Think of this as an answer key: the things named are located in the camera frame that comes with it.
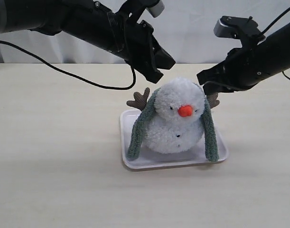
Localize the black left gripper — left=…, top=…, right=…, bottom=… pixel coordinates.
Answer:
left=107, top=11, right=176, bottom=83

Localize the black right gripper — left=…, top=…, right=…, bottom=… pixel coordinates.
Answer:
left=196, top=46, right=268, bottom=95

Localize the green knitted scarf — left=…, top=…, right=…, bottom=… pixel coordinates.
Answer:
left=126, top=82, right=219, bottom=163

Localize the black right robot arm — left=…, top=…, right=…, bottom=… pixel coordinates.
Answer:
left=197, top=23, right=290, bottom=95

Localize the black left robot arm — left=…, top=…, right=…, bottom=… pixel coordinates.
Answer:
left=0, top=0, right=175, bottom=83

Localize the white plush snowman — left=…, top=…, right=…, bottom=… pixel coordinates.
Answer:
left=126, top=76, right=220, bottom=154

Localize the white rectangular tray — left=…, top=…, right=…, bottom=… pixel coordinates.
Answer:
left=119, top=108, right=230, bottom=170

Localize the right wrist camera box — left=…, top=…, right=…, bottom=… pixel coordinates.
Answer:
left=213, top=16, right=266, bottom=48

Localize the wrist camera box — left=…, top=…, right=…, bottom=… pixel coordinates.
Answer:
left=118, top=0, right=165, bottom=19
left=213, top=16, right=266, bottom=48

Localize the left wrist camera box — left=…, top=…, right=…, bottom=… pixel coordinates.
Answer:
left=118, top=0, right=165, bottom=19

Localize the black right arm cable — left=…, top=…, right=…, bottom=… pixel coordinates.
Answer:
left=261, top=2, right=290, bottom=83

